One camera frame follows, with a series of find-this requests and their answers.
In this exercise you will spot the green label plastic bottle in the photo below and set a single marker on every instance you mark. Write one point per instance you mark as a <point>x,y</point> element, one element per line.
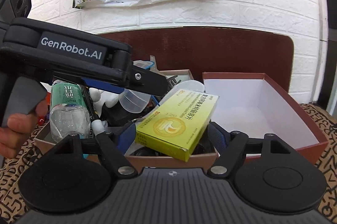
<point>68,112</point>

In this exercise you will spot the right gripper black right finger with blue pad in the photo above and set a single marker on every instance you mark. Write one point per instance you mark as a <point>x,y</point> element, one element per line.
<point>231,148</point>

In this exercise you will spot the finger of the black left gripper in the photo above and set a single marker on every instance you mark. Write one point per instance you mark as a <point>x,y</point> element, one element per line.
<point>145,81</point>

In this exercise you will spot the brown open cardboard box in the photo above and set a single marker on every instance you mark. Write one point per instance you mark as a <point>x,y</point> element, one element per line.
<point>203,156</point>

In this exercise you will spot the yellow green medicine box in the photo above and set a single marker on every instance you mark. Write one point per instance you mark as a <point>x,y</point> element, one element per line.
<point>176,126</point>

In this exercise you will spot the letter patterned brown cloth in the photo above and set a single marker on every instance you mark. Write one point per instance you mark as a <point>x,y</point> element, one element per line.
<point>13,206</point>

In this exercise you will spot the person's left hand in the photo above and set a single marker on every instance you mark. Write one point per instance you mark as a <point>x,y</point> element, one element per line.
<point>18,130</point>

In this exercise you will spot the dark brown wooden headboard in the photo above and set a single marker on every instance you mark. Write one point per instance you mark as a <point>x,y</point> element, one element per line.
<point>216,53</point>

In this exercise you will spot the red lid box white inside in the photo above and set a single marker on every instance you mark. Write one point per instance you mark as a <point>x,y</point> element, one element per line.
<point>255,104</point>

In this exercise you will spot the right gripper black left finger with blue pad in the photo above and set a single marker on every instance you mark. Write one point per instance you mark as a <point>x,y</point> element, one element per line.
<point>113,146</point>

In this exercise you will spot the clear bag blue rim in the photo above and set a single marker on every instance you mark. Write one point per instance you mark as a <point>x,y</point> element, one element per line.
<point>143,64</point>

